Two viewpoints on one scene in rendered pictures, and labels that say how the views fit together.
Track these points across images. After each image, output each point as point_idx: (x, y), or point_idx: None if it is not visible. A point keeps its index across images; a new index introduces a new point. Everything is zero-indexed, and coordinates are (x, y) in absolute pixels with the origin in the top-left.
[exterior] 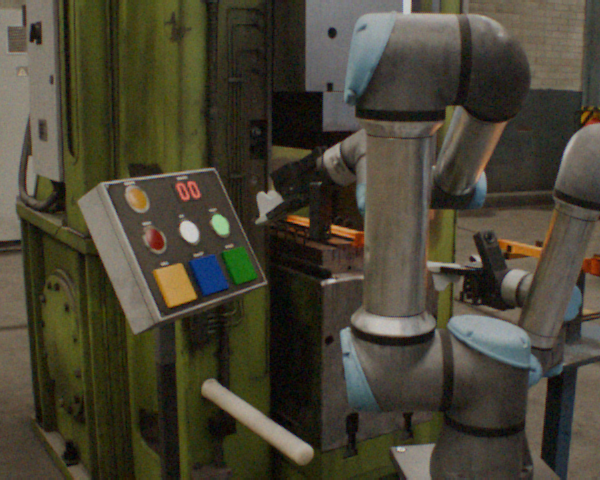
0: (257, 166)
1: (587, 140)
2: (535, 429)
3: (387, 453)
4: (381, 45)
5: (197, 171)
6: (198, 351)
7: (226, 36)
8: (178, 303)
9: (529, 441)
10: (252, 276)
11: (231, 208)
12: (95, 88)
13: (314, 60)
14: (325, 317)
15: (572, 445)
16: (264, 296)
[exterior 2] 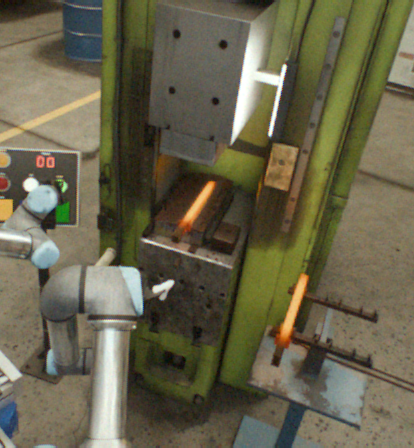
0: (148, 151)
1: (54, 276)
2: None
3: (179, 345)
4: None
5: (61, 151)
6: (105, 232)
7: (130, 66)
8: None
9: (401, 414)
10: (64, 220)
11: (76, 178)
12: None
13: (156, 106)
14: (139, 256)
15: None
16: (148, 223)
